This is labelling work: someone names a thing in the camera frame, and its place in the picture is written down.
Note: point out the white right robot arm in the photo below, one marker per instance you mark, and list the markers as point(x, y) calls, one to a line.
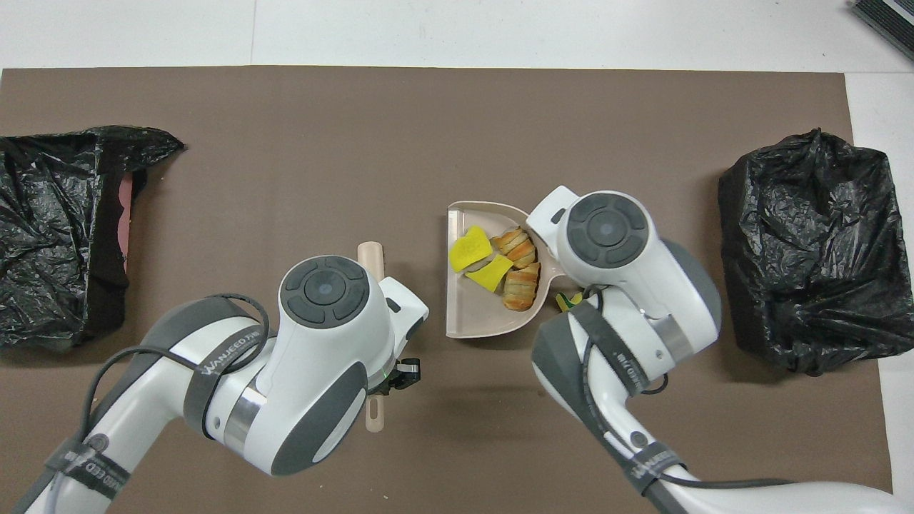
point(628, 285)

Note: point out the small yellow sponge wedge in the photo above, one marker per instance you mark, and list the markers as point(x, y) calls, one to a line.
point(491, 275)

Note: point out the brown table mat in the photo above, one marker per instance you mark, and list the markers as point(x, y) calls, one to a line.
point(457, 107)

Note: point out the green and yellow sponge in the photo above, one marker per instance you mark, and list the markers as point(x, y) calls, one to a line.
point(568, 303)

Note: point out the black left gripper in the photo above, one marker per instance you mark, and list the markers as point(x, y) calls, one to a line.
point(407, 375)

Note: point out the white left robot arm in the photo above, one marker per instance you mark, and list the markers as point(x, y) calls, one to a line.
point(321, 357)

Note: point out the dark ribbed device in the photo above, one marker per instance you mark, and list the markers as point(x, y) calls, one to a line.
point(889, 20)

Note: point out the toy croissant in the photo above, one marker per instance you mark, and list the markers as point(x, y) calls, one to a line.
point(521, 289)
point(515, 246)

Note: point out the black bag bin pink inside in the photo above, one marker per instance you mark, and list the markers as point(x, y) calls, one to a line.
point(43, 171)

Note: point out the beige hand brush black bristles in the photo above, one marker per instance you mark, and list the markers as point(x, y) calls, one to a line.
point(371, 257)

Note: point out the beige plastic dustpan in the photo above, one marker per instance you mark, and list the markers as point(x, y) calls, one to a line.
point(471, 318)

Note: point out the large yellow sponge piece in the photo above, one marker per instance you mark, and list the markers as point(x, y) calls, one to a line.
point(468, 250)

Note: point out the black bag lined bin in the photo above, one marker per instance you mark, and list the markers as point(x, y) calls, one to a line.
point(807, 250)

